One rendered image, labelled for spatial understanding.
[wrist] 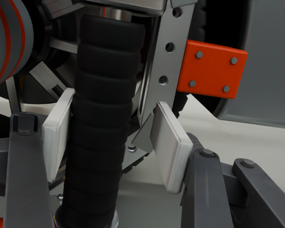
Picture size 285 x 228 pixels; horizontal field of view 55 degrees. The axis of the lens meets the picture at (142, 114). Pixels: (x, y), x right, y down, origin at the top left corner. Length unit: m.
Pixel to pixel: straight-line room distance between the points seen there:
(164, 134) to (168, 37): 0.23
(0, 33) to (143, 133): 0.22
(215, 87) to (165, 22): 0.11
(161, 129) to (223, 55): 0.24
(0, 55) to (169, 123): 0.19
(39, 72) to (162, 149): 0.36
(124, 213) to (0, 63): 1.22
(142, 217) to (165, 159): 1.30
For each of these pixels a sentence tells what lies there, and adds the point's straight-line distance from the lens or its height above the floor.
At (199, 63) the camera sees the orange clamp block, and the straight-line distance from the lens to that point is 0.39.
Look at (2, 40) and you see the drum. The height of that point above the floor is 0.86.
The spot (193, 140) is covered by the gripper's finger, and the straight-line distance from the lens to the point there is 0.16.
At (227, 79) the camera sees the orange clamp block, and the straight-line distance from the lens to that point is 0.41.
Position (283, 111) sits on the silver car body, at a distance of 0.61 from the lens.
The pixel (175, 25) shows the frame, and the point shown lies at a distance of 0.37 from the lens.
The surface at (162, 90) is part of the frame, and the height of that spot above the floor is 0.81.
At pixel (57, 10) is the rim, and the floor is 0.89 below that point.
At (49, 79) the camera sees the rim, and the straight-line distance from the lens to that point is 0.49.
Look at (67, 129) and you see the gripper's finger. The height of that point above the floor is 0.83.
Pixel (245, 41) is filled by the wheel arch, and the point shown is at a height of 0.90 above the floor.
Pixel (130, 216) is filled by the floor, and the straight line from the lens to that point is 1.44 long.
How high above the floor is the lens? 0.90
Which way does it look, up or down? 18 degrees down
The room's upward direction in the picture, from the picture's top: 10 degrees clockwise
